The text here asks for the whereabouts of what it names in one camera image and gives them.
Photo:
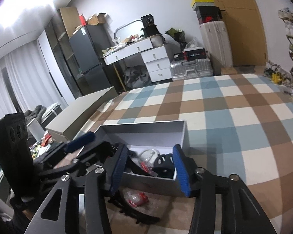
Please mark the black red shoe box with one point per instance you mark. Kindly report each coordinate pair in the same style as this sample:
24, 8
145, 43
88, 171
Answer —
206, 14

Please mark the white vanity desk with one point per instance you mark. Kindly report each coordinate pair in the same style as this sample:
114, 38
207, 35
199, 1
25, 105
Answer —
139, 46

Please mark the black refrigerator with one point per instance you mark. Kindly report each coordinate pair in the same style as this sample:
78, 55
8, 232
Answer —
87, 45

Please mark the beige nightstand left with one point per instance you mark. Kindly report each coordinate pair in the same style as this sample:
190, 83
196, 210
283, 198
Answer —
67, 124

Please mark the grey open cardboard box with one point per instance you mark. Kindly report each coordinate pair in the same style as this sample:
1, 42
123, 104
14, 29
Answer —
146, 142

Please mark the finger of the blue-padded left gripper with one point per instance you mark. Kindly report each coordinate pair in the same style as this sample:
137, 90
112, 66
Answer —
79, 142
90, 154

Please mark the large black hair claw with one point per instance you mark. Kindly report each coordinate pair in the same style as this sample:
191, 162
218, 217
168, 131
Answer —
164, 166

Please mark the white curtain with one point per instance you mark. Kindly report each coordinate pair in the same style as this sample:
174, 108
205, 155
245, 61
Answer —
30, 80

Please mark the white upright suitcase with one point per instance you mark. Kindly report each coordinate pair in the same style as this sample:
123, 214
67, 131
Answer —
216, 42

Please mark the wooden door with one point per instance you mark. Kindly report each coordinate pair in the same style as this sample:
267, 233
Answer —
246, 31

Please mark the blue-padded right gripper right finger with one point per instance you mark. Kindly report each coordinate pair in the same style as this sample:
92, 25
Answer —
185, 168

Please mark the black bag on desk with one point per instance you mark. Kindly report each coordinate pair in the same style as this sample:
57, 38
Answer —
149, 27

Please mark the plaid bed cover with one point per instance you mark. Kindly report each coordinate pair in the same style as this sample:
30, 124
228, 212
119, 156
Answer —
239, 124

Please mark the white drawer unit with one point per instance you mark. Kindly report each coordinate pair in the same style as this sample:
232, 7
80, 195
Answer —
158, 61

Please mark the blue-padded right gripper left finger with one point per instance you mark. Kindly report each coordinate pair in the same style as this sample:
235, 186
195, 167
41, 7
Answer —
118, 164

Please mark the red-rimmed white pin badge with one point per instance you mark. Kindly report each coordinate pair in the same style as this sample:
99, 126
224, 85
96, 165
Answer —
148, 169

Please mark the black flower bouquet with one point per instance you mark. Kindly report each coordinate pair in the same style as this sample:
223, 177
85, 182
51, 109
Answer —
178, 36

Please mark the black red box on suitcase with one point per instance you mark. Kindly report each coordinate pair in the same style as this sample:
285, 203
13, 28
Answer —
195, 53

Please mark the yellow lid shoe box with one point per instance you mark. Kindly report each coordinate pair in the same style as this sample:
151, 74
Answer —
202, 3

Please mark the oval vanity mirror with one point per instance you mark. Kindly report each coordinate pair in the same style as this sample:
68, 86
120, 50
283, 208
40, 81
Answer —
127, 30

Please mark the silver suitcase lying flat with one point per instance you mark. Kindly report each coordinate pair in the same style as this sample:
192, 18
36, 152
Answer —
199, 68

